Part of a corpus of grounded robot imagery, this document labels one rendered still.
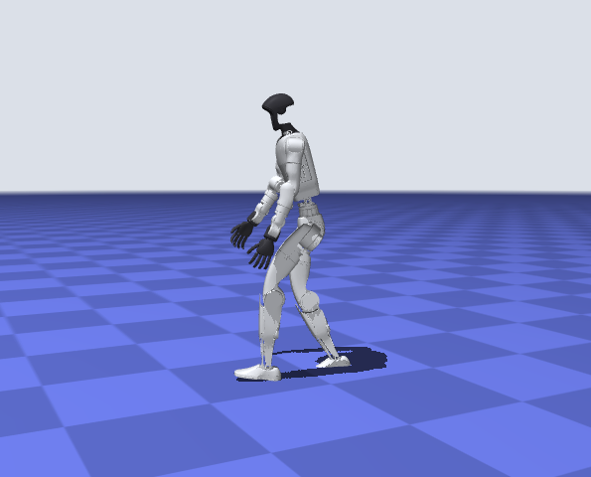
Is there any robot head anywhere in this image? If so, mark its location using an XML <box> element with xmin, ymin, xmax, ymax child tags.
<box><xmin>262</xmin><ymin>93</ymin><xmax>299</xmax><ymax>138</ymax></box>

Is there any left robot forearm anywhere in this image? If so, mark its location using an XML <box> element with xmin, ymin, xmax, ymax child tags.
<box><xmin>268</xmin><ymin>183</ymin><xmax>294</xmax><ymax>238</ymax></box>

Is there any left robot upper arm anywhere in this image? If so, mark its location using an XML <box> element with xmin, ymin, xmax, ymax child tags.
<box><xmin>280</xmin><ymin>137</ymin><xmax>305</xmax><ymax>197</ymax></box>

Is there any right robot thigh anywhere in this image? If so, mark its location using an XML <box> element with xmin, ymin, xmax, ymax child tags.
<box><xmin>289</xmin><ymin>227</ymin><xmax>320</xmax><ymax>312</ymax></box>

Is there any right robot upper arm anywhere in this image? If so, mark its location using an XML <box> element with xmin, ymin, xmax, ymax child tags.
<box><xmin>269</xmin><ymin>160</ymin><xmax>285</xmax><ymax>193</ymax></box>

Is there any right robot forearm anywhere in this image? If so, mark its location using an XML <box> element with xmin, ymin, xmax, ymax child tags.
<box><xmin>252</xmin><ymin>184</ymin><xmax>278</xmax><ymax>224</ymax></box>

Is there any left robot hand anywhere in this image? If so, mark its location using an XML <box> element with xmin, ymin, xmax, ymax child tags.
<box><xmin>247</xmin><ymin>225</ymin><xmax>281</xmax><ymax>269</ymax></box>

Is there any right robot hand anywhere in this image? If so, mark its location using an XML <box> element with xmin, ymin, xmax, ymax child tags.
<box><xmin>230</xmin><ymin>211</ymin><xmax>259</xmax><ymax>249</ymax></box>

